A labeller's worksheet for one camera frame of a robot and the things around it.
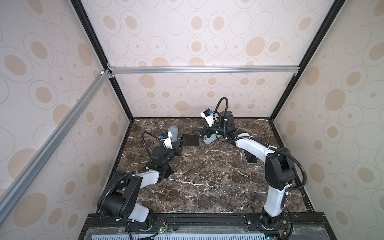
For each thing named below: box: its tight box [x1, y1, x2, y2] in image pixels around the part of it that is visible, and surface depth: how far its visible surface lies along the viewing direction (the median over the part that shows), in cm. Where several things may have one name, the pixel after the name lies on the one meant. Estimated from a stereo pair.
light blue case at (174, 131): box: [168, 126, 179, 143], surface depth 115 cm
